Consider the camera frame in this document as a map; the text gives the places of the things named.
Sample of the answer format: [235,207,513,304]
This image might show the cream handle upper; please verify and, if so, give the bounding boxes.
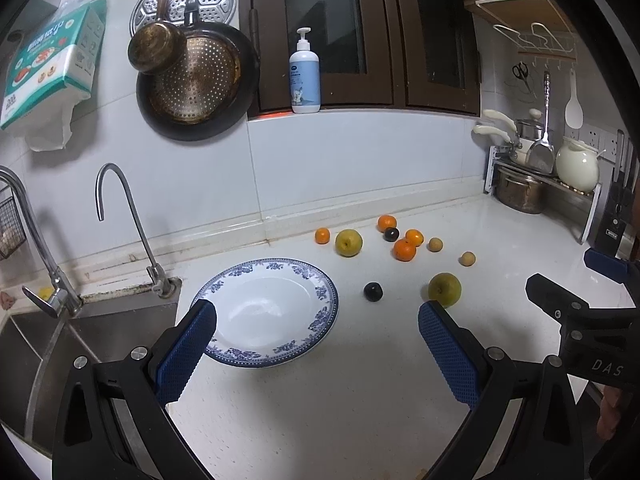
[482,108,518,132]

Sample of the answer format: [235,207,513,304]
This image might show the blue white porcelain plate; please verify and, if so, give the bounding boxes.
[194,257,340,368]

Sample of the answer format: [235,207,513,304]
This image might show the chrome sink faucet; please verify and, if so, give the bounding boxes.
[1,166,82,318]

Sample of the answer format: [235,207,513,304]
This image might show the yellow pear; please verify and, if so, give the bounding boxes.
[335,229,363,258]

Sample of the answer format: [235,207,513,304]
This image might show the black scissors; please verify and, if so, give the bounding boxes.
[512,62,533,94]

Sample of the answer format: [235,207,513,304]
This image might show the metal dish rack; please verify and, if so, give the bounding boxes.
[484,145,601,244]

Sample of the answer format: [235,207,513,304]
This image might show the teal paper towel pack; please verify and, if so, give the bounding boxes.
[1,0,106,153]

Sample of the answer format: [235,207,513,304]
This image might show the green pear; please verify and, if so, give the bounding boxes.
[427,273,462,308]

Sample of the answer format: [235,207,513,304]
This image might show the black frying pan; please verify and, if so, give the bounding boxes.
[128,0,260,142]

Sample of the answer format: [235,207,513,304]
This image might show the dark wooden window frame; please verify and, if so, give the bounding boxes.
[239,0,480,117]

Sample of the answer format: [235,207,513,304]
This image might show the black wire basket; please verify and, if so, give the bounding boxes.
[0,184,26,260]

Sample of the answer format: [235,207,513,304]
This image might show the large orange front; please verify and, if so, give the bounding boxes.
[393,238,416,262]

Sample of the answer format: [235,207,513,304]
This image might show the person hand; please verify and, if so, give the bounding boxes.
[597,386,622,441]

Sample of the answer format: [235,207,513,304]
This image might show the thin gooseneck faucet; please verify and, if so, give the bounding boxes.
[94,161,177,299]

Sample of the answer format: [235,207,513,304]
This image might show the cream handle lower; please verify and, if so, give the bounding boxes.
[472,124,513,146]

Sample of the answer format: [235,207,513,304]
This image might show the dark plum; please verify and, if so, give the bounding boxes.
[384,228,399,242]
[363,282,384,302]

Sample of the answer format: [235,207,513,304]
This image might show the white blue pump bottle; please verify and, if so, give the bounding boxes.
[288,27,321,114]

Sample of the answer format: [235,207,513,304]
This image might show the black knife block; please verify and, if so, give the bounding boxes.
[594,129,639,259]

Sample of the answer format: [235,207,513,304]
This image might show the cream handle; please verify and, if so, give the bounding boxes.
[472,124,513,146]
[482,108,518,132]

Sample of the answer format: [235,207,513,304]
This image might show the stainless steel sink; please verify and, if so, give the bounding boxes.
[0,290,180,456]

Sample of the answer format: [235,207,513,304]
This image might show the round metal steamer rack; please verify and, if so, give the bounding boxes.
[129,0,235,36]

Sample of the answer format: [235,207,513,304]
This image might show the white rice spoon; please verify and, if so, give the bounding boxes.
[564,68,584,130]

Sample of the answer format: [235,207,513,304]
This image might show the stainless steel pot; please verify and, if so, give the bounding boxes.
[495,167,547,214]

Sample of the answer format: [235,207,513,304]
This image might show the brass perforated strainer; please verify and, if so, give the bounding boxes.
[149,36,241,125]

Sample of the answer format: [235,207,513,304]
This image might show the tan longan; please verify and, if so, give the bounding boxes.
[459,252,476,266]
[427,237,444,252]

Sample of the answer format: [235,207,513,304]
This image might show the white wire rack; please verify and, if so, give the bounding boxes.
[492,22,576,58]

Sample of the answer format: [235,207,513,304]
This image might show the white ceramic teapot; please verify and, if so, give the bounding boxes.
[555,136,604,193]

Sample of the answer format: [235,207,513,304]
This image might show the small orange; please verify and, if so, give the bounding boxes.
[314,228,331,245]
[405,229,424,247]

